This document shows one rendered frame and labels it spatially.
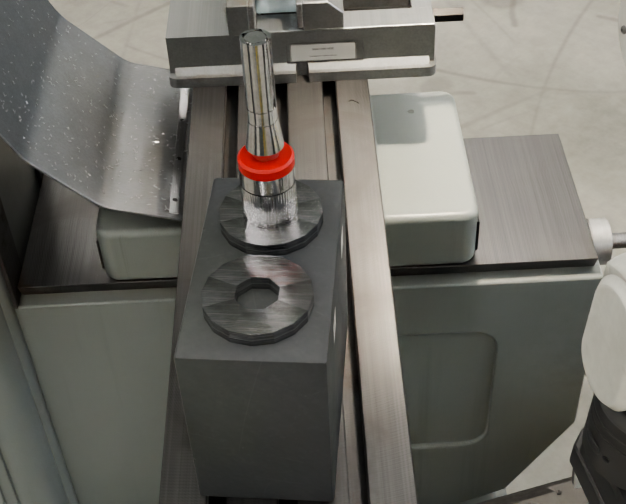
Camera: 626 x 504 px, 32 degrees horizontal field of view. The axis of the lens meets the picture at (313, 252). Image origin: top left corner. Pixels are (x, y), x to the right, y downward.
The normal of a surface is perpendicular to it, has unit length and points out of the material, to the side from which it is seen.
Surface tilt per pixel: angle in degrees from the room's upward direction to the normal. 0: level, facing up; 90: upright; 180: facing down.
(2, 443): 88
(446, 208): 0
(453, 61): 0
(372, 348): 0
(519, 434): 90
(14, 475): 88
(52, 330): 90
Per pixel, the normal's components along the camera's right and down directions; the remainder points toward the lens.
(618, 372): -0.96, 0.21
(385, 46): 0.03, 0.69
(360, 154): -0.04, -0.73
